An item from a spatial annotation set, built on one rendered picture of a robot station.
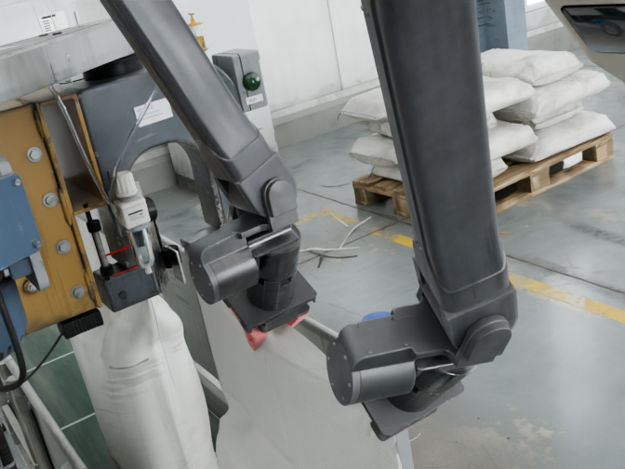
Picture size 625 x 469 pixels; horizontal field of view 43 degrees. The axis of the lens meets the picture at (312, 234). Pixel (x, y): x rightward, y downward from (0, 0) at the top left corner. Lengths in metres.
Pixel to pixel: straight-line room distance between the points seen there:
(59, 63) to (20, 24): 2.86
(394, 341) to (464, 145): 0.21
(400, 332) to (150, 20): 0.39
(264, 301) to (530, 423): 1.68
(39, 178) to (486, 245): 0.74
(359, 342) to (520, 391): 2.06
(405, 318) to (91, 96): 0.65
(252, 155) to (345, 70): 5.43
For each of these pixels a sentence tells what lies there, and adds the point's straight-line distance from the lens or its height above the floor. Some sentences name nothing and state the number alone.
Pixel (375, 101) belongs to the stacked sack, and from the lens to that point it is 4.15.
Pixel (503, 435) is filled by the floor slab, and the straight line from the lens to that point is 2.50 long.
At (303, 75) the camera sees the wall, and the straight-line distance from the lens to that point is 6.06.
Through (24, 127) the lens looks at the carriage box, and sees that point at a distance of 1.15.
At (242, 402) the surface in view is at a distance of 1.25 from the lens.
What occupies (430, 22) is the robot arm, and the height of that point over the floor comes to 1.44.
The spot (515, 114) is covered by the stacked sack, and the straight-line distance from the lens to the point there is 4.27.
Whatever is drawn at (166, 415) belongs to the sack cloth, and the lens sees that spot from 1.65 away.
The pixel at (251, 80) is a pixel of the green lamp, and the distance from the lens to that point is 1.25.
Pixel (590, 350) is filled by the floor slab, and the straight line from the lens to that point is 2.89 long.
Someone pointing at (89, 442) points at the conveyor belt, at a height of 0.38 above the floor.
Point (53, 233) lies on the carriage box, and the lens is 1.19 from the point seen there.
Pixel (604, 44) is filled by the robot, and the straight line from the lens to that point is 0.99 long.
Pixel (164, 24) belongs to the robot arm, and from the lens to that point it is 0.82.
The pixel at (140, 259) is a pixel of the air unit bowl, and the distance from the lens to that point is 1.18.
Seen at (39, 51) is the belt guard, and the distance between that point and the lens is 1.06.
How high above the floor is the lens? 1.49
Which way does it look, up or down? 21 degrees down
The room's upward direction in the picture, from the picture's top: 11 degrees counter-clockwise
